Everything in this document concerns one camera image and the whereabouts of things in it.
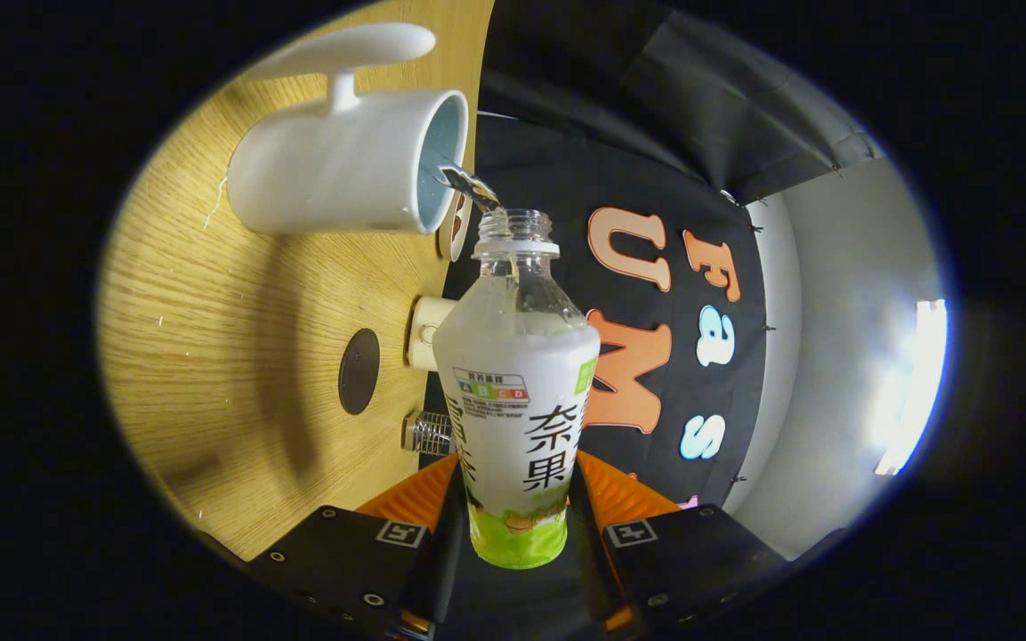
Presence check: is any black backdrop cloth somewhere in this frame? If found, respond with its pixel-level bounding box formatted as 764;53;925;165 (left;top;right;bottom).
419;0;887;641

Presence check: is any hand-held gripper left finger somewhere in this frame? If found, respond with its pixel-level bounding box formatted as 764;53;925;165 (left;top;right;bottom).
246;452;465;641

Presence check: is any dark round coaster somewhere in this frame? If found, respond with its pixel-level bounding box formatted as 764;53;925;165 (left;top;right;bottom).
338;328;381;417

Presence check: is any white label juice bottle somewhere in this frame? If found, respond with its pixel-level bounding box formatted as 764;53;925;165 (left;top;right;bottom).
432;209;602;571

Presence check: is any metal wire basket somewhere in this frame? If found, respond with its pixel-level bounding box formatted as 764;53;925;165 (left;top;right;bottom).
402;410;456;457

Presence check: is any small round plate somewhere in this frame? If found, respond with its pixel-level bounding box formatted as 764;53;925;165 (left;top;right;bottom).
437;191;473;263

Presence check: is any white cup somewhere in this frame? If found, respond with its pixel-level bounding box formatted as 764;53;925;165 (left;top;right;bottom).
226;22;471;236

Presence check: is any white toaster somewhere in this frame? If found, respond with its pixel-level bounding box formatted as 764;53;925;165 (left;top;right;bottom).
406;296;458;372

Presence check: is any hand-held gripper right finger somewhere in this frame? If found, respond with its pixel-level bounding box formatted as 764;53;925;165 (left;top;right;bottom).
570;450;789;641

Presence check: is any wooden table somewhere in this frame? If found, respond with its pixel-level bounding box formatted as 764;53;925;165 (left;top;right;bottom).
96;0;496;562

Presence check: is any large ceiling light panel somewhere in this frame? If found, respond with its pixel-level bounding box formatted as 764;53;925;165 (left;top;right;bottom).
873;298;949;477

